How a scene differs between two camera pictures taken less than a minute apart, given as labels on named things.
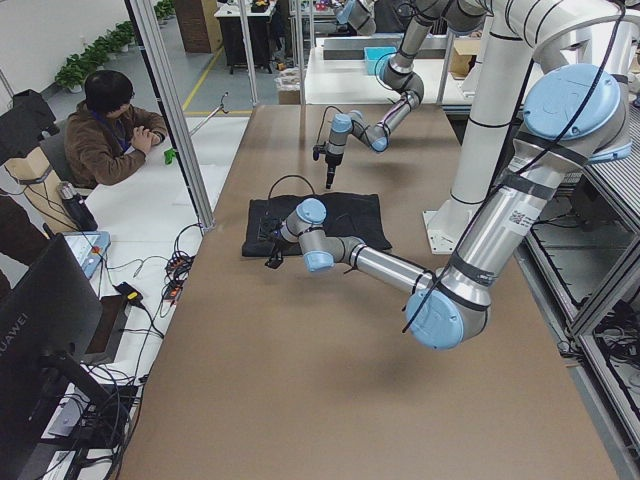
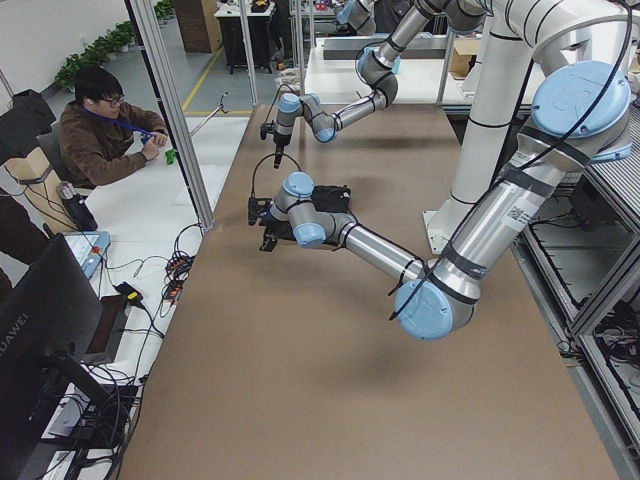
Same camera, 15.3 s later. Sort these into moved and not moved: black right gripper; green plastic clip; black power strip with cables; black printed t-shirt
Moved: black right gripper; black printed t-shirt
Not moved: black power strip with cables; green plastic clip
